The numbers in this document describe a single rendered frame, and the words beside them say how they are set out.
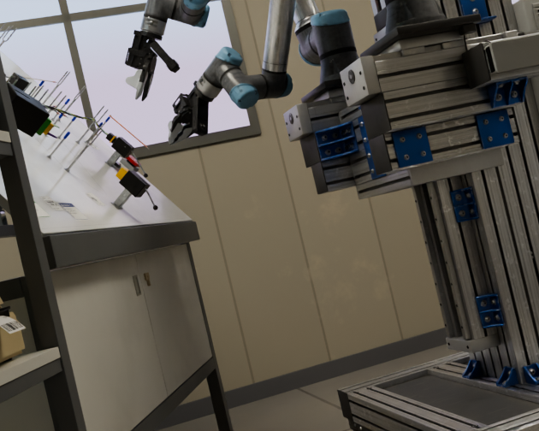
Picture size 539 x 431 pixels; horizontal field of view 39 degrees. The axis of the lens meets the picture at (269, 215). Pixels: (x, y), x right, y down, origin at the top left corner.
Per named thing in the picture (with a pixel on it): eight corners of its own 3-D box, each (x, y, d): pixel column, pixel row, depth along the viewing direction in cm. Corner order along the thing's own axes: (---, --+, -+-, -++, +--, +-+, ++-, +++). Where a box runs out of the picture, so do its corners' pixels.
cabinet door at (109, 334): (168, 396, 204) (135, 253, 205) (92, 466, 150) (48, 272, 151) (162, 398, 205) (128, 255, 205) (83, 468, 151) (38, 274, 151)
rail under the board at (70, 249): (200, 239, 263) (196, 221, 263) (56, 268, 146) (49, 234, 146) (185, 243, 264) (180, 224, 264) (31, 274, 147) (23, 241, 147)
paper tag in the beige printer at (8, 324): (26, 327, 127) (21, 309, 127) (9, 333, 121) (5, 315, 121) (0, 333, 127) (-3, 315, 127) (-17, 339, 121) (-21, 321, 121)
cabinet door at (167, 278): (215, 356, 259) (188, 243, 259) (171, 396, 205) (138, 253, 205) (207, 357, 259) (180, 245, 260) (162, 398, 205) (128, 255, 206)
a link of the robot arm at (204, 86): (226, 91, 232) (205, 83, 226) (218, 103, 234) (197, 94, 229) (219, 77, 236) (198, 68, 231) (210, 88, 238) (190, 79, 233)
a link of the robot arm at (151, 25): (168, 25, 241) (163, 20, 233) (165, 39, 242) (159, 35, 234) (145, 19, 242) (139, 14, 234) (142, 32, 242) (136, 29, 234)
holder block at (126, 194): (139, 227, 202) (162, 199, 201) (105, 197, 203) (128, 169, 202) (144, 227, 206) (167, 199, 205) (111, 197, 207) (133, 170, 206)
